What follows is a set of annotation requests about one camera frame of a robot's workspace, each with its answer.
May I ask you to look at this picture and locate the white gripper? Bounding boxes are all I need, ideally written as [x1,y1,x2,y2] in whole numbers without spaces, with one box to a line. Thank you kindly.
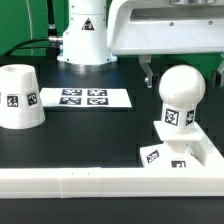
[107,0,224,88]

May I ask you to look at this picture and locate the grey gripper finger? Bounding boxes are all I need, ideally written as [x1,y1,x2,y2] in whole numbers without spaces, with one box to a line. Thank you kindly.
[212,61,224,87]

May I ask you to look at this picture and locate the white lamp bulb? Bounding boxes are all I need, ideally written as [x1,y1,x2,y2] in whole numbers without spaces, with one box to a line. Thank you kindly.
[159,65,205,133]

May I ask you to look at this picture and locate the white lamp base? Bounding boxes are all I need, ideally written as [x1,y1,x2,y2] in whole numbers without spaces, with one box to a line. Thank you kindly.
[140,121,201,170]

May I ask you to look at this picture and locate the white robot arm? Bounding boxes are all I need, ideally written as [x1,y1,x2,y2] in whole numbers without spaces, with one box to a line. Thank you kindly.
[58,0,224,86]

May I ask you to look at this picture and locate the white lamp shade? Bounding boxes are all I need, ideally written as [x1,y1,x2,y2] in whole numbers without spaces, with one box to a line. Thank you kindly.
[0,64,45,129]

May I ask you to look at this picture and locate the white marker tag plate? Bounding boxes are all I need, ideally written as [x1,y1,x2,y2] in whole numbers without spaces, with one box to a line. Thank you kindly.
[40,88,132,108]

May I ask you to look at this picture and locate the white L-shaped fence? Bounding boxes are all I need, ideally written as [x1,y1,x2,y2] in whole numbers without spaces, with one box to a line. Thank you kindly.
[0,124,224,199]

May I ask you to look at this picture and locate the black cable connector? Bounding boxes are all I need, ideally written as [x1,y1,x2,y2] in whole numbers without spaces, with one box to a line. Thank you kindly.
[46,0,62,59]

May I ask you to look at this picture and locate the black cable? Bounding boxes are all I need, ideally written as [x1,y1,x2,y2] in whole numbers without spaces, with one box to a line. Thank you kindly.
[2,37,51,57]

